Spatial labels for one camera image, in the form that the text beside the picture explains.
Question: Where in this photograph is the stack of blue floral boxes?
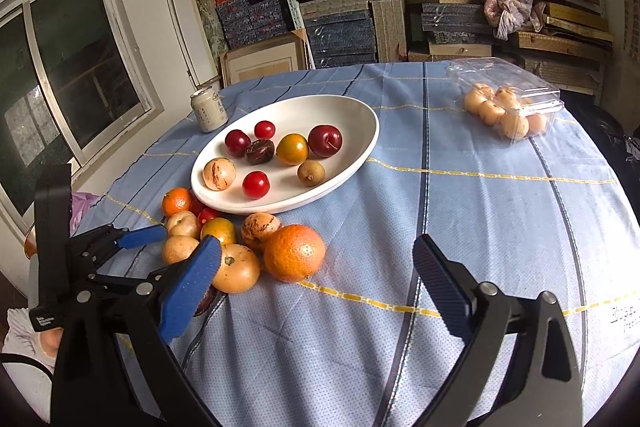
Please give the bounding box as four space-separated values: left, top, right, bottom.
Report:
212 0 293 50

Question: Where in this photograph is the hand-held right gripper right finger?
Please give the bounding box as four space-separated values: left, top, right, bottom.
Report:
412 234 586 427

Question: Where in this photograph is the large dark red plum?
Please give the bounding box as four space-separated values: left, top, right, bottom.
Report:
307 125 344 158

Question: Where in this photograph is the upright tan woven box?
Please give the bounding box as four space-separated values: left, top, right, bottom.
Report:
371 0 408 62

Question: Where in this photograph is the stack of dark blue boxes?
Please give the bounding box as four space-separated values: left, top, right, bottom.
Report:
300 0 378 68

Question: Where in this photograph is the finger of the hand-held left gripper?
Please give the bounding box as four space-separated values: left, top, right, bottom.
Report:
70 223 168 265
75 263 188 300

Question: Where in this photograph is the striped yellow pepino melon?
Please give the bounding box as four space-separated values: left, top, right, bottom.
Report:
241 212 282 253
203 157 237 190
210 243 262 295

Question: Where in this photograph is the white leaning board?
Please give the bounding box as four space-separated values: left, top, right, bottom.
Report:
163 0 221 90

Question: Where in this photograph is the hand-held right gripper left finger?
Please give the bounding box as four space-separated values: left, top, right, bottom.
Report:
50 234 223 427

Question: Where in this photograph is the purple blanket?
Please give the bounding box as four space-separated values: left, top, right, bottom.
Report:
67 192 103 235

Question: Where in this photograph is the blue plaid tablecloth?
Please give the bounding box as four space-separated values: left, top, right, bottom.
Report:
70 59 640 427

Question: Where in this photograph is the clear plastic clamshell box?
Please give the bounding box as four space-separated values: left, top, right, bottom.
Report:
445 57 566 142

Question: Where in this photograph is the green marble slab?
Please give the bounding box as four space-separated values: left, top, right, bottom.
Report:
187 0 223 68

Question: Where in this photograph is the small orange mandarin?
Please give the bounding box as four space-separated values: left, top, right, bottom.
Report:
161 187 194 218

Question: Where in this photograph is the pale yellow apple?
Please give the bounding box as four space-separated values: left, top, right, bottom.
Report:
165 210 201 239

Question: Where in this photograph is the stack of dark grey boxes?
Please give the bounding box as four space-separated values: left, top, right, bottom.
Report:
407 0 496 62

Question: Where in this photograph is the yellow pear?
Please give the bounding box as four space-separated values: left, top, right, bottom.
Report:
161 235 201 266

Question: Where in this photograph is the small brown longan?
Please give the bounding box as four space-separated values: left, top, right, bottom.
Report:
297 160 326 187

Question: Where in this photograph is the white drink can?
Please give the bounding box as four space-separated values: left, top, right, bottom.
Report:
190 87 228 134

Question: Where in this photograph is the beige framed picture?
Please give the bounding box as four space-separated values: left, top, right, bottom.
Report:
220 31 310 86

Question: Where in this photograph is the yellow-green tomato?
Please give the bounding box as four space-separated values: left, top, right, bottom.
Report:
276 133 309 166

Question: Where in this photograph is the pile of pale longans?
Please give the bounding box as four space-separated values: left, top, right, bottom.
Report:
464 83 548 140

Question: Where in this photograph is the pink crumpled cloth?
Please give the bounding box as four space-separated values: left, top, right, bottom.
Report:
481 0 547 42

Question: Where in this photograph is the sliding glass window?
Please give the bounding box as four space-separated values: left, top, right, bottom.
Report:
0 0 166 233

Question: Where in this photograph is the person's left hand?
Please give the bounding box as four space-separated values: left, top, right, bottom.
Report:
40 328 63 358

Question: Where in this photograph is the large orange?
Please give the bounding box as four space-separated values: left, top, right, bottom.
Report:
263 224 327 284

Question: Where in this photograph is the person's left forearm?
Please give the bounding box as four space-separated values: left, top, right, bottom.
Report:
0 307 58 378

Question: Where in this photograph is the white oval plate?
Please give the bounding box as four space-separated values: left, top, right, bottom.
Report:
190 94 380 215

